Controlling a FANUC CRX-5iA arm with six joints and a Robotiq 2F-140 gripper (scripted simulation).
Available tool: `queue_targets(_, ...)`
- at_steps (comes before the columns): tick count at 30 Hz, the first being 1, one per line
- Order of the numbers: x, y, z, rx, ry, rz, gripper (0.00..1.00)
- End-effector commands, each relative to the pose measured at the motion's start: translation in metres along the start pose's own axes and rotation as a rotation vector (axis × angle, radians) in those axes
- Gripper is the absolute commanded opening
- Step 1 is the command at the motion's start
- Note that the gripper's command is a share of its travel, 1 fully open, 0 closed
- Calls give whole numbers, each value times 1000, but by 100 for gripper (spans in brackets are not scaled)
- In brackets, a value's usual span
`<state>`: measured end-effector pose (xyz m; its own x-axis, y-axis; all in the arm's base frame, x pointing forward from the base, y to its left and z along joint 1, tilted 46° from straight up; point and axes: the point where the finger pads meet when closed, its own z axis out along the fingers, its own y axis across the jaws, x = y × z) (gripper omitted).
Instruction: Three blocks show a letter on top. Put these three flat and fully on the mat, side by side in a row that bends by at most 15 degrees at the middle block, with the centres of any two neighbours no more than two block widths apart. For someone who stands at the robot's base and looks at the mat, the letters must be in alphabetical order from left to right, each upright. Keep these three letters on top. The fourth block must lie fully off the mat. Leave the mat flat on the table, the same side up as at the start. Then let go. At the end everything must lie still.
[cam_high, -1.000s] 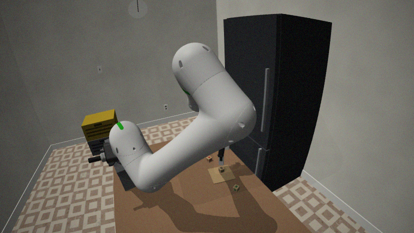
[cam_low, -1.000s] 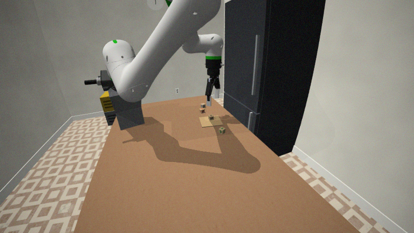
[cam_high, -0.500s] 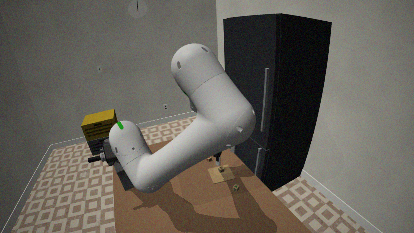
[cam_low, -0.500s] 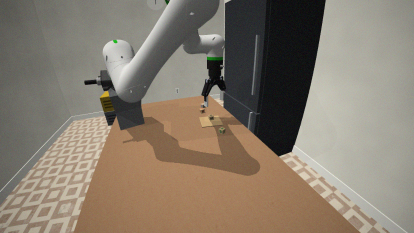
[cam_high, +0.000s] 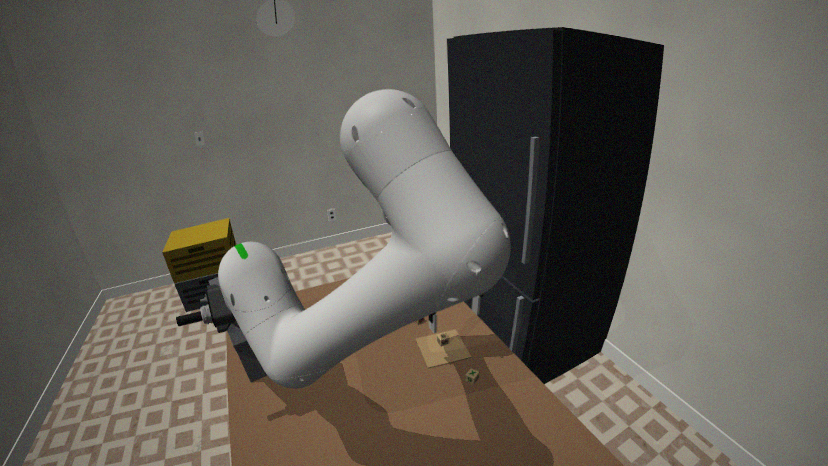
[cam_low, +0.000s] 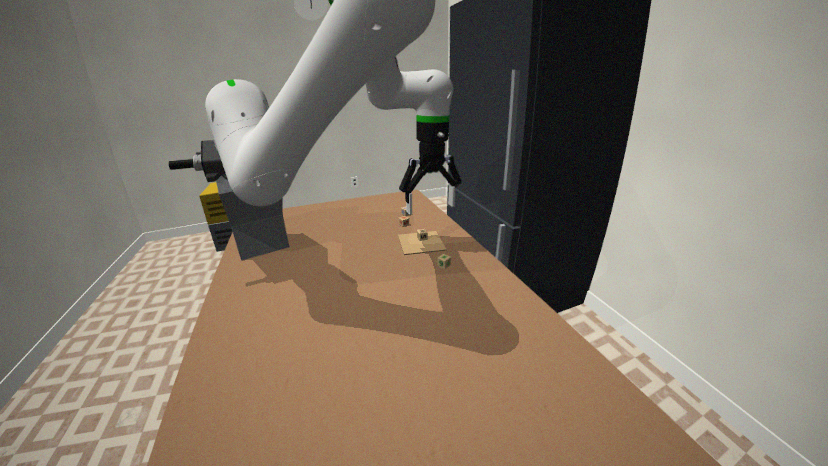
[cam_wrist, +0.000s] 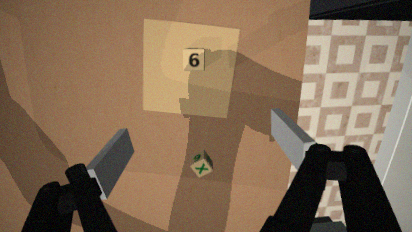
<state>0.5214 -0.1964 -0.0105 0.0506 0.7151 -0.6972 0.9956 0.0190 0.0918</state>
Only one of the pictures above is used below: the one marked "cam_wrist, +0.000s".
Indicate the beige flat mat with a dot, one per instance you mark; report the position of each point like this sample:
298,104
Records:
168,88

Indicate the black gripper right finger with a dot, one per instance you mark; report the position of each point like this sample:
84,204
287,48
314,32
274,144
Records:
365,204

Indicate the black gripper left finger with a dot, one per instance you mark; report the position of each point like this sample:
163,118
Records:
80,194

